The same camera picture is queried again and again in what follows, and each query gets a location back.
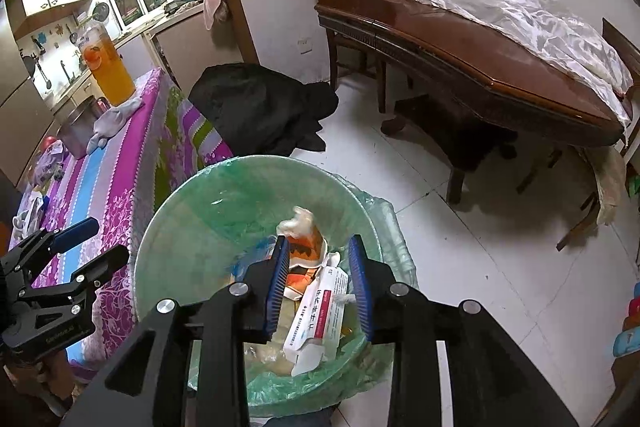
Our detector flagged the cream kitchen base cabinets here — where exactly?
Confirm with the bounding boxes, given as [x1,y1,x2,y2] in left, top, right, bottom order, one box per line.
[50,2,211,108]

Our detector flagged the person's left forearm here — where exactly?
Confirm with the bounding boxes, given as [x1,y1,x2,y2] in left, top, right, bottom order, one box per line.
[0,352,81,427]

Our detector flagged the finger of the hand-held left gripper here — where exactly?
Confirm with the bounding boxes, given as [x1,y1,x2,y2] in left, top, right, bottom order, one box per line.
[0,217,100,278]
[20,246,130,308]

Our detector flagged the grey refrigerator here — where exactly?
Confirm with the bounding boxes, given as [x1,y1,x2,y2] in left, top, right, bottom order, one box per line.
[0,0,56,188]

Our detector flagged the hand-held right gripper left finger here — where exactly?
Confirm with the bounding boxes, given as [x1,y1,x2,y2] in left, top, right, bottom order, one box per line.
[60,234,293,427]

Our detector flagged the purple floral striped tablecloth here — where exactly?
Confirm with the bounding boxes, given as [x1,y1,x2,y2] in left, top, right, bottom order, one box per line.
[10,67,236,368]

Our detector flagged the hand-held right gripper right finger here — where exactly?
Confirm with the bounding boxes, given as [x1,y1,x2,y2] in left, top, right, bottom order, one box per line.
[347,234,586,427]

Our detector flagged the orange white carton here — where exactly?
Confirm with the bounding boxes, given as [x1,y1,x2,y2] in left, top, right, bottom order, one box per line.
[277,206,332,303]

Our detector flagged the black jacket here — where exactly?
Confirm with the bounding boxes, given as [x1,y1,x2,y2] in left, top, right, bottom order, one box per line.
[187,63,341,152]

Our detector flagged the white box with red label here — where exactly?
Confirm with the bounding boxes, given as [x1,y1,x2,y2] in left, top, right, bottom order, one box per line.
[282,267,351,378]

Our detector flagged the white tissue wad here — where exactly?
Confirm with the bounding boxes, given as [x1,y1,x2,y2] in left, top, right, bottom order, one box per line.
[12,194,48,238]

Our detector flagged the brown wooden dining table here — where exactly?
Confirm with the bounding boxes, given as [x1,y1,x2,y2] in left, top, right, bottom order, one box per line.
[315,0,626,208]

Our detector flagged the grey cloth glove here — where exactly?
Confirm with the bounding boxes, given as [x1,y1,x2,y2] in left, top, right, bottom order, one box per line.
[86,97,146,155]

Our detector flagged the purple plastic bag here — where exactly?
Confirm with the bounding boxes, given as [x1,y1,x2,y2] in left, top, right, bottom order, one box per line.
[31,146,68,188]

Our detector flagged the orange juice bottle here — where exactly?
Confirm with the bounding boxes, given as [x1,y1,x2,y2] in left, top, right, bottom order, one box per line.
[77,19,137,106]

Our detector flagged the beige draped cloth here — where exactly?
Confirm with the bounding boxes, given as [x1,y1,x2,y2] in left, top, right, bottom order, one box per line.
[590,147,628,228]

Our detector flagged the steel pot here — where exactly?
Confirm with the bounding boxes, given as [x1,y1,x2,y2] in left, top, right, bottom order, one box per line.
[55,96,108,160]

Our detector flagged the green plastic trash bin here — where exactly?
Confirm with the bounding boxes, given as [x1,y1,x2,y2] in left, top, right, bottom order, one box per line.
[132,154,418,418]

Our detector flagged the green plastic basin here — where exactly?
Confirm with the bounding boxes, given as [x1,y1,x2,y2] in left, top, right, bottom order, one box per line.
[135,154,418,408]

